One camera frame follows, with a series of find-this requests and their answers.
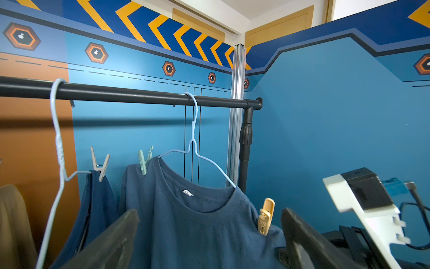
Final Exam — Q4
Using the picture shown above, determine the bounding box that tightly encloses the mint green clothespin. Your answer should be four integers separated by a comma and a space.
138, 146, 153, 176

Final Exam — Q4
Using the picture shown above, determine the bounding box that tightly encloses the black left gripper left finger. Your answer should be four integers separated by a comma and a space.
58, 208, 140, 269

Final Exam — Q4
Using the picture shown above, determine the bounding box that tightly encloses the yellow clothespin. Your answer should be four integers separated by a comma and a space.
258, 198, 275, 236

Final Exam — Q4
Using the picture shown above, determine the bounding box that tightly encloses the light blue wire hanger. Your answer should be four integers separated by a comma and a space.
159, 92, 237, 189

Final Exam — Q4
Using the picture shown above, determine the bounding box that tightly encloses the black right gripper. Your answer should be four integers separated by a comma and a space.
277, 225, 430, 269

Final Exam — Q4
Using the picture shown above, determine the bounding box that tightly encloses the slate blue t-shirt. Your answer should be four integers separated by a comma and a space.
119, 157, 286, 269

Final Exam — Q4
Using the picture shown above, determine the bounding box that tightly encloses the black clothes rack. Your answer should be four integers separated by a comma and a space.
1, 76, 263, 193

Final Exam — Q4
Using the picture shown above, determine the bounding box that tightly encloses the tan yellow t-shirt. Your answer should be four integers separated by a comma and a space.
1, 184, 38, 269

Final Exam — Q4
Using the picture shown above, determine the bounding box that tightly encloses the aluminium corner post right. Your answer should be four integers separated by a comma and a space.
227, 44, 246, 186

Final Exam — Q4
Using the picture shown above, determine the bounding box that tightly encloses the white clothespin rear navy shirt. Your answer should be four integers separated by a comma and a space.
90, 146, 110, 182

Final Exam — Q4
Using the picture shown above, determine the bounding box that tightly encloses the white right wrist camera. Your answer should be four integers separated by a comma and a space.
323, 168, 411, 269

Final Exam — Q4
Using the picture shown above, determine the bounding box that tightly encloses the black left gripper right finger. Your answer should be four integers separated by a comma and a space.
281, 208, 363, 269

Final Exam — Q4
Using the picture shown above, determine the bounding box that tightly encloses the navy printed t-shirt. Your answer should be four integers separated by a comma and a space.
51, 170, 119, 269

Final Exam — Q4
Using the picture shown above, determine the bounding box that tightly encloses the white wire hanger navy shirt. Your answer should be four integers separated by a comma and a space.
35, 78, 93, 269

